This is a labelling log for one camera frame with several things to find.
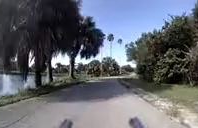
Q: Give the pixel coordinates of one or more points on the pond water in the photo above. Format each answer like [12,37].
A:
[7,85]

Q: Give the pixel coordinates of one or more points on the cluster of dark palm trees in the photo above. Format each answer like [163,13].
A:
[40,40]

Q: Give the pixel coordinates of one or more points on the tall thin palm tree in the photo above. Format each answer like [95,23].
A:
[110,37]
[119,41]

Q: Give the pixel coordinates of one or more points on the pale gravel strip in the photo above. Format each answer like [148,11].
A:
[168,107]

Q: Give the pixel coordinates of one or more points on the dense green thicket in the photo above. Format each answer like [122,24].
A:
[173,53]

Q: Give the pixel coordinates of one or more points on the grey asphalt path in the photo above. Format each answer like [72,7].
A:
[97,106]

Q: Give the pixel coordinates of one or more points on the wide grass verge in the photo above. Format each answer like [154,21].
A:
[190,94]

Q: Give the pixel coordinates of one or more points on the low distant bushes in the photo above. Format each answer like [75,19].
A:
[102,66]

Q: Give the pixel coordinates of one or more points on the grass strip with weeds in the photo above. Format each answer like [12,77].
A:
[27,93]

